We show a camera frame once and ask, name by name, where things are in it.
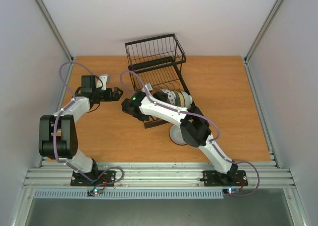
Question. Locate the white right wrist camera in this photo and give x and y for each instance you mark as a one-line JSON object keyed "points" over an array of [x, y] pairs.
{"points": [[148, 87]]}

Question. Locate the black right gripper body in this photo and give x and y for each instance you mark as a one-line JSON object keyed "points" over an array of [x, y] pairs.
{"points": [[160, 96]]}

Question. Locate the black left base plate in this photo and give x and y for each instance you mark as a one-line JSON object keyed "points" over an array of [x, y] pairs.
{"points": [[79, 180]]}

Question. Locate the pale green glazed bowl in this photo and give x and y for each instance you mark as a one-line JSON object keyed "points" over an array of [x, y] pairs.
{"points": [[188, 100]]}

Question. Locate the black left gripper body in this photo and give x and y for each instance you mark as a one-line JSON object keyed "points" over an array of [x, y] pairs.
{"points": [[105, 98]]}

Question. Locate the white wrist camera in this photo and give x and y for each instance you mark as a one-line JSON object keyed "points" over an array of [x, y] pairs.
{"points": [[148, 87], [102, 81]]}

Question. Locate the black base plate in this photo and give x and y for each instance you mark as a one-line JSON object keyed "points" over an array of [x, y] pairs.
{"points": [[79, 180], [214, 178]]}

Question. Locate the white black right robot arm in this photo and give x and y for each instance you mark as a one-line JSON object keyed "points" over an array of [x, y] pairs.
{"points": [[193, 126]]}

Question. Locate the small circuit board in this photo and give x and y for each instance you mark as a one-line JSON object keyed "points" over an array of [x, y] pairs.
{"points": [[230, 191], [94, 192]]}

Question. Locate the grey slotted cable duct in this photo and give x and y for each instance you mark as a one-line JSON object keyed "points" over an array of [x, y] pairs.
{"points": [[128, 194]]}

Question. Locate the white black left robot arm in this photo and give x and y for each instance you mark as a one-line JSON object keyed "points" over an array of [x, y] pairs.
{"points": [[57, 132]]}

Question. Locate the left small circuit board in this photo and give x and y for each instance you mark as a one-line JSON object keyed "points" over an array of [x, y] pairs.
{"points": [[94, 192]]}

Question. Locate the black wire dish rack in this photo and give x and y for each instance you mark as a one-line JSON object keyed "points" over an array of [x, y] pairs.
{"points": [[158, 60]]}

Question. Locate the right small circuit board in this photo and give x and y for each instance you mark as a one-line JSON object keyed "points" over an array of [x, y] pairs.
{"points": [[230, 191]]}

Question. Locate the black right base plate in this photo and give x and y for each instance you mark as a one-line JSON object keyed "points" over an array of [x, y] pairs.
{"points": [[214, 178]]}

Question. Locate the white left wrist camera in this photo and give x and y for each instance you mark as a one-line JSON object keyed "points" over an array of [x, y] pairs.
{"points": [[102, 81]]}

